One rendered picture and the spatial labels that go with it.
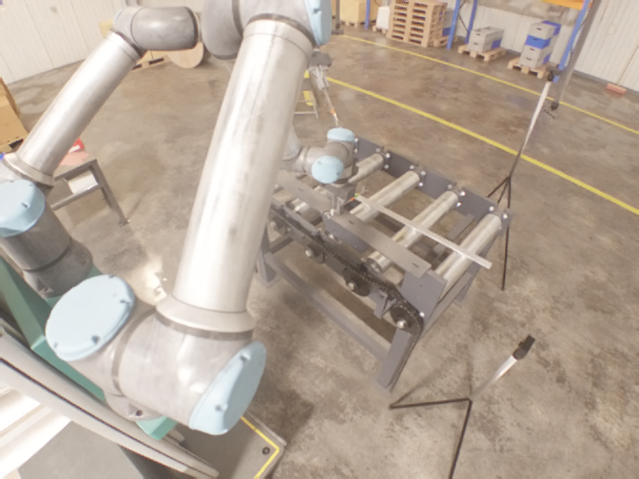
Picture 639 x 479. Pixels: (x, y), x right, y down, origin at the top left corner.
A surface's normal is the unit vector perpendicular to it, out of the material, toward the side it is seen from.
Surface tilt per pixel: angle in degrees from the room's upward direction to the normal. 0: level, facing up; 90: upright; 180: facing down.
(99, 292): 5
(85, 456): 0
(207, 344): 51
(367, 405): 0
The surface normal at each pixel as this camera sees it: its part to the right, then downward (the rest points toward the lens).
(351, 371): 0.00, -0.70
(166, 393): -0.24, 0.07
